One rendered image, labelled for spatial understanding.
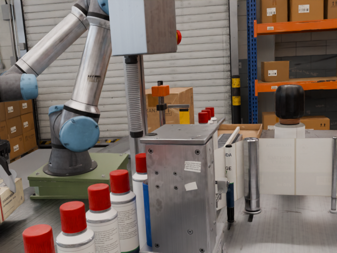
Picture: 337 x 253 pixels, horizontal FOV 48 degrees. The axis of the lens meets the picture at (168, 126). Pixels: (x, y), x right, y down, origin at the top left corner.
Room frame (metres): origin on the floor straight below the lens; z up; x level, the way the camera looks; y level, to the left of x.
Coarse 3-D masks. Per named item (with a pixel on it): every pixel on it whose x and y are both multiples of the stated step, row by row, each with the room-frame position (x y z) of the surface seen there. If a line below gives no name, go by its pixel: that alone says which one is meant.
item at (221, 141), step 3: (222, 135) 1.84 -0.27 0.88; (225, 135) 1.84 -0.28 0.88; (228, 135) 1.83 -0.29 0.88; (237, 135) 1.82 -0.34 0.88; (222, 138) 1.77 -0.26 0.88; (225, 138) 1.77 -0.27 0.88; (228, 138) 1.77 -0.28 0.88; (237, 138) 1.81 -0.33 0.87; (219, 141) 1.71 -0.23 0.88; (222, 141) 1.71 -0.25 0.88; (225, 141) 1.70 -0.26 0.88; (234, 141) 1.69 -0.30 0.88; (219, 144) 1.65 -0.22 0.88; (222, 144) 1.65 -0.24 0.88; (219, 147) 1.59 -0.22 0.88; (222, 147) 1.59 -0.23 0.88
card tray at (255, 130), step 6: (222, 126) 2.21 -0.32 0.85; (228, 126) 2.20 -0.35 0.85; (234, 126) 2.19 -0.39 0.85; (240, 126) 2.17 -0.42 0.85; (246, 126) 2.16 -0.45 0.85; (252, 126) 2.15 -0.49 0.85; (258, 126) 2.14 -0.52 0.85; (222, 132) 2.14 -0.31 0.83; (228, 132) 2.13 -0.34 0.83; (240, 132) 2.11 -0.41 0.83; (246, 132) 2.10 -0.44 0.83; (252, 132) 2.09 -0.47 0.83; (258, 132) 1.91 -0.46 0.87
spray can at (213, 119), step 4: (208, 108) 1.37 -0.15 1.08; (212, 108) 1.37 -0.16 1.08; (212, 112) 1.37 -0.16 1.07; (212, 116) 1.37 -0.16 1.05; (212, 120) 1.36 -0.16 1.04; (216, 120) 1.37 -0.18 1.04; (216, 132) 1.37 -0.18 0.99; (216, 136) 1.37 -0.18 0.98; (216, 140) 1.37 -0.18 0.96; (216, 144) 1.37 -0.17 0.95; (216, 148) 1.37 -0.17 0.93
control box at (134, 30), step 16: (112, 0) 1.03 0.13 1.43; (128, 0) 0.97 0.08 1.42; (144, 0) 0.92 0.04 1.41; (160, 0) 0.95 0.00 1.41; (112, 16) 1.03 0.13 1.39; (128, 16) 0.97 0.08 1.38; (144, 16) 0.92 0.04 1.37; (160, 16) 0.94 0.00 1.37; (112, 32) 1.04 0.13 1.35; (128, 32) 0.98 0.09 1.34; (144, 32) 0.92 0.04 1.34; (160, 32) 0.94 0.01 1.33; (176, 32) 0.98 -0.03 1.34; (112, 48) 1.05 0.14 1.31; (128, 48) 0.98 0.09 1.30; (144, 48) 0.92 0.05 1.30; (160, 48) 0.94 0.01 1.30; (176, 48) 0.97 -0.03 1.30
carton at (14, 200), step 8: (0, 184) 1.06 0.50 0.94; (16, 184) 1.08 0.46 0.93; (0, 192) 0.99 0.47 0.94; (8, 192) 1.02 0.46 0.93; (16, 192) 1.07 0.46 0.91; (0, 200) 0.97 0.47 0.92; (8, 200) 1.01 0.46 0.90; (16, 200) 1.06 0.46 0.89; (24, 200) 1.11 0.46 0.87; (0, 208) 0.97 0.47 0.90; (8, 208) 1.01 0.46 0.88; (16, 208) 1.05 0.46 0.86; (0, 216) 0.96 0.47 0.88
